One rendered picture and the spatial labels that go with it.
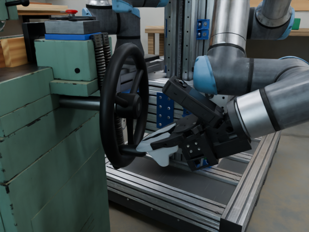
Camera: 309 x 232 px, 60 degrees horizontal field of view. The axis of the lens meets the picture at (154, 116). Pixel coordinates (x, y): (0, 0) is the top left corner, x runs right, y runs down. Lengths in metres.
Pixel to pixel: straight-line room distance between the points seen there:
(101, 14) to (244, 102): 0.91
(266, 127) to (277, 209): 1.29
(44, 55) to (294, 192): 1.62
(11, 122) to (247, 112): 0.43
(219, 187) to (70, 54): 1.02
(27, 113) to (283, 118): 0.48
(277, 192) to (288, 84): 1.44
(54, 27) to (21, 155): 0.29
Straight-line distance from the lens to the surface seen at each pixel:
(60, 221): 0.80
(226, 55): 0.54
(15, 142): 0.59
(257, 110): 0.44
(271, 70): 0.53
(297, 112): 0.44
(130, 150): 0.56
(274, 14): 1.02
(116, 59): 0.54
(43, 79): 0.65
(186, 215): 1.28
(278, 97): 0.44
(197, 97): 0.46
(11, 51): 0.70
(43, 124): 0.66
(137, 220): 1.51
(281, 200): 1.79
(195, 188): 1.38
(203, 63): 0.53
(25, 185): 0.64
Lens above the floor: 1.01
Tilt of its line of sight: 21 degrees down
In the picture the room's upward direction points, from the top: straight up
